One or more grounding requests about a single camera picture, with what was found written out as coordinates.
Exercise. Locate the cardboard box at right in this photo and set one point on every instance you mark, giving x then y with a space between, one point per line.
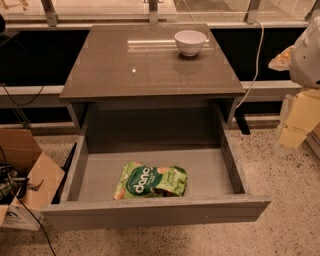
313 140

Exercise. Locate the white ceramic bowl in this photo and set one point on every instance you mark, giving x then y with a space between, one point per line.
190 42

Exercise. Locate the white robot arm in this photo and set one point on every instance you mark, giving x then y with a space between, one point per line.
304 68

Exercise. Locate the grey cabinet with glossy top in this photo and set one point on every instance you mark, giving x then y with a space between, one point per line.
132 61

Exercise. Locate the green rice chip bag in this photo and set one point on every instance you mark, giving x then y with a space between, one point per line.
140 181

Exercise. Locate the open cardboard box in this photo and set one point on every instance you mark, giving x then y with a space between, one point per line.
29 180

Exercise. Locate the open grey drawer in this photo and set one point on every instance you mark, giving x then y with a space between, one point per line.
195 139

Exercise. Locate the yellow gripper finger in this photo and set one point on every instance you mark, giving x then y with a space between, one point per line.
299 116
282 60

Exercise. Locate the metal window railing frame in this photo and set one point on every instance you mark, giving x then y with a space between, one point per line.
77 14

